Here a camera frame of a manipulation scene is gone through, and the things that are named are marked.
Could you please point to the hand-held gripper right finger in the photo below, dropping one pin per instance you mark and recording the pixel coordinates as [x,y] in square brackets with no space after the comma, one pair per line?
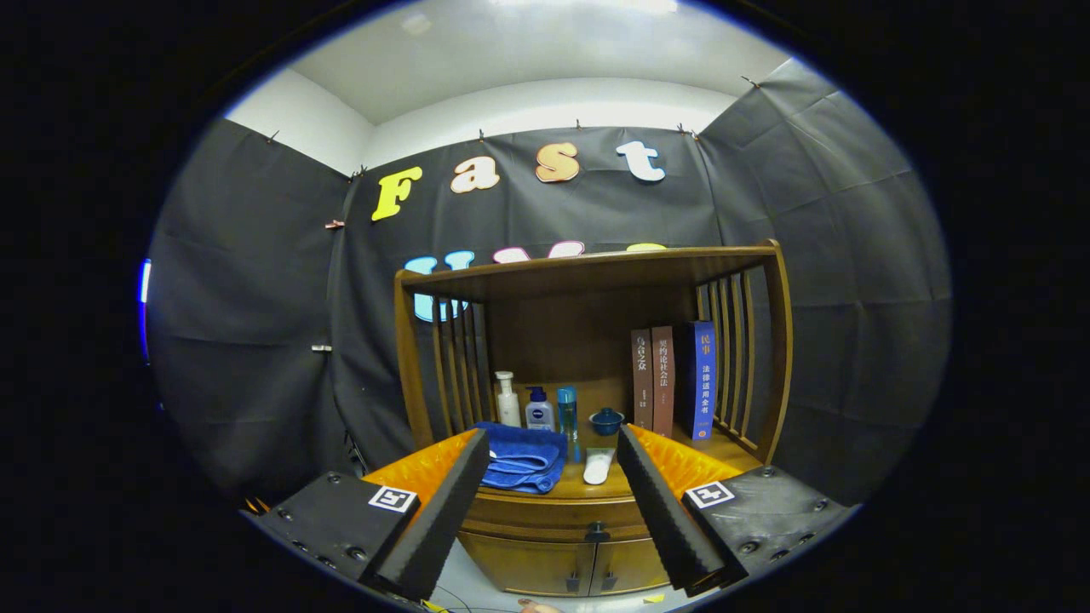
[668,528]

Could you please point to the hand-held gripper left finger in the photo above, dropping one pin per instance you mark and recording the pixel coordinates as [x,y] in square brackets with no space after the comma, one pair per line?
[443,528]

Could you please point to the white tube with green end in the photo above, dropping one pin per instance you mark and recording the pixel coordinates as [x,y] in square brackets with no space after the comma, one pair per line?
[598,466]

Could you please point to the wooden cabinet door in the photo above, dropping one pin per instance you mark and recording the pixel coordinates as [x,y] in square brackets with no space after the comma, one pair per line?
[528,562]
[630,562]

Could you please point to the wooden countertop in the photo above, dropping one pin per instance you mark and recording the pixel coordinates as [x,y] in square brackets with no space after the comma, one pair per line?
[728,447]

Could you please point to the wooden cabinet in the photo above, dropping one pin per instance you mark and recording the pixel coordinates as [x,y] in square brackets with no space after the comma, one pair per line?
[579,332]

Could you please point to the blue folded towel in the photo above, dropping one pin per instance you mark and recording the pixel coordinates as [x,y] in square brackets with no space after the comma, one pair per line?
[528,451]

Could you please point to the blue lidded teacup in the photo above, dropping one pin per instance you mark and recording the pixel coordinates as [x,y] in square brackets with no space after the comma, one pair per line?
[606,421]

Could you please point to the reddish brown book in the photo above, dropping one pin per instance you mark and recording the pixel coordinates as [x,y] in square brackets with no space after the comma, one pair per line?
[662,383]

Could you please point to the dark brown book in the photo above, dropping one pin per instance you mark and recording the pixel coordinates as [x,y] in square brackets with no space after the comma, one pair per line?
[643,383]

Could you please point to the white bottle with blue pump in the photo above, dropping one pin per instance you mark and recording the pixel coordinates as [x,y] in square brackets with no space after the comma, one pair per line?
[540,415]

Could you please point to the blue book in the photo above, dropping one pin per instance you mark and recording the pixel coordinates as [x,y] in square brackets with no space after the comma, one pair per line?
[702,383]

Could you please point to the clear bottle with blue cap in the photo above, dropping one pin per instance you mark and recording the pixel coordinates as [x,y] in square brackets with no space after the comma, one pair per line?
[567,413]

